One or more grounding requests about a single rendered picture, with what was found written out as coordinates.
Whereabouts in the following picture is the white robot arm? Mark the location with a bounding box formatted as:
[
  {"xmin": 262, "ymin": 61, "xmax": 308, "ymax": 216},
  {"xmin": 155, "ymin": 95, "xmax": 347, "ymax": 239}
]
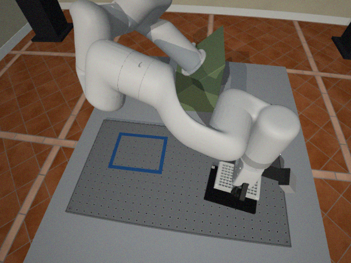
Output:
[{"xmin": 69, "ymin": 0, "xmax": 301, "ymax": 193}]

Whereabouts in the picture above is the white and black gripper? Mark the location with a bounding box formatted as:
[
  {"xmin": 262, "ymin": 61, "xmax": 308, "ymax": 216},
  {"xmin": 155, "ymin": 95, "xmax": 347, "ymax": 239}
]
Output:
[{"xmin": 231, "ymin": 158, "xmax": 267, "ymax": 201}]

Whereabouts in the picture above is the blue taped rectangle outline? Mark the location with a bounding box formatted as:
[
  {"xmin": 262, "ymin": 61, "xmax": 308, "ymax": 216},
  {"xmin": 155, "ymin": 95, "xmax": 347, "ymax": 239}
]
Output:
[{"xmin": 108, "ymin": 133, "xmax": 168, "ymax": 174}]

